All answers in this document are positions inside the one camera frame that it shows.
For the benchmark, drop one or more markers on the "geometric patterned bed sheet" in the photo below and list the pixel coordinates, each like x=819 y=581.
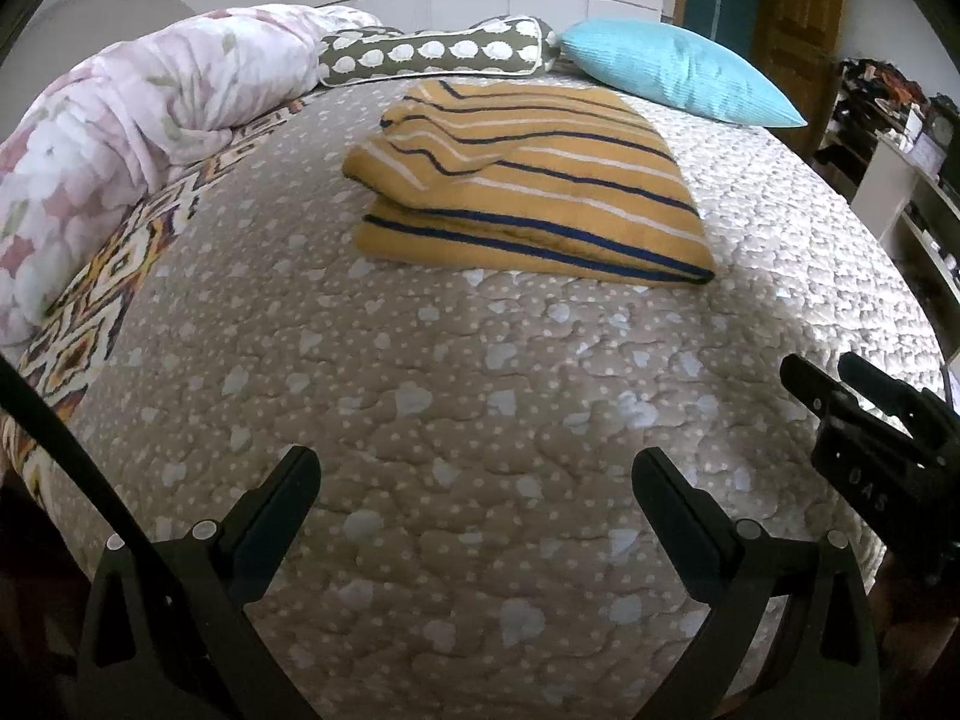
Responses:
x=80 y=333

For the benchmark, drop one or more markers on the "white shelf unit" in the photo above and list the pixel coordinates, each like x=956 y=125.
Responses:
x=916 y=223

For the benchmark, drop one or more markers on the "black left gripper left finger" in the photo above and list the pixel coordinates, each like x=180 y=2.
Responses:
x=166 y=634

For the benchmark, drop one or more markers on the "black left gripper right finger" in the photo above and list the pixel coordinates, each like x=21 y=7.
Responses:
x=788 y=633

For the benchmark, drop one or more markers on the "turquoise pillow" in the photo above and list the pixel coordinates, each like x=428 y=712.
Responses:
x=678 y=68

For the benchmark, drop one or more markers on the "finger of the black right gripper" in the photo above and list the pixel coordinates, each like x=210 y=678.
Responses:
x=817 y=391
x=893 y=396

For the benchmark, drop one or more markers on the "brown wooden door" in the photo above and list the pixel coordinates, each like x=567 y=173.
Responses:
x=795 y=45

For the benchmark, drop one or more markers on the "olive white patterned pillow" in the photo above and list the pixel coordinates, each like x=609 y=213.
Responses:
x=500 y=46

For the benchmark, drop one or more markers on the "beige heart quilted bedspread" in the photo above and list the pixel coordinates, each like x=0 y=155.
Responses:
x=476 y=551

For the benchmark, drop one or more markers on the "pink floral duvet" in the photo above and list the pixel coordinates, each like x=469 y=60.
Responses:
x=114 y=128

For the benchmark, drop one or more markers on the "clutter pile on shelf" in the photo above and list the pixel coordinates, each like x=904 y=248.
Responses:
x=874 y=100

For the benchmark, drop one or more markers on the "yellow striped knit sweater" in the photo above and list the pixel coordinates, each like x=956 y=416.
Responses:
x=516 y=176

